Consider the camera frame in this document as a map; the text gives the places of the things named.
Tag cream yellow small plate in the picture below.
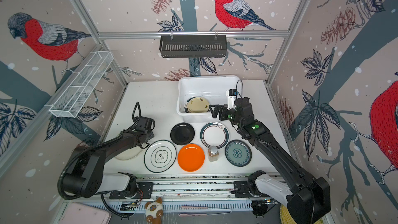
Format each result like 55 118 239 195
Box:
188 97 210 113

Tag green red rimmed white plate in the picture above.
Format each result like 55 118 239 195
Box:
184 99 190 114

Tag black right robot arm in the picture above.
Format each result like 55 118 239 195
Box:
209 97 331 224

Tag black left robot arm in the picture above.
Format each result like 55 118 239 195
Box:
57 116 155 200

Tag white plastic bin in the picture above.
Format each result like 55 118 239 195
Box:
176 75 239 123

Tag cream white large plate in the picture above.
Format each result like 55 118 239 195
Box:
116 147 143 161

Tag white plate with black emblem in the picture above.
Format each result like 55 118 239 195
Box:
144 140 177 173

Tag teal patterned plate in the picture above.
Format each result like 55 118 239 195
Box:
225 140 252 167

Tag small amber glass jar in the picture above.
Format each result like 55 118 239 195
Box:
208 146 219 162

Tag orange plate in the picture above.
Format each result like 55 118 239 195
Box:
177 144 205 172

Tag black hanging basket shelf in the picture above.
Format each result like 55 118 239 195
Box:
159 35 227 58

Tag brown white plush toy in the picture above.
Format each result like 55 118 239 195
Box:
145 197 163 224

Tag pink tweezers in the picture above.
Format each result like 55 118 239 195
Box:
178 205 232 217

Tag pink tray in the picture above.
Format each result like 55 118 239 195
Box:
58 203 112 224

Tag yellow woven bamboo tray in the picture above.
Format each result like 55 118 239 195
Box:
279 205 324 224

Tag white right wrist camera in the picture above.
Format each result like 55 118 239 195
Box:
226 89 240 110

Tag aluminium rail base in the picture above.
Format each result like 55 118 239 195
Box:
66 173 324 214

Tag white wire mesh shelf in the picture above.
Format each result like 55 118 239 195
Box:
49 51 114 118

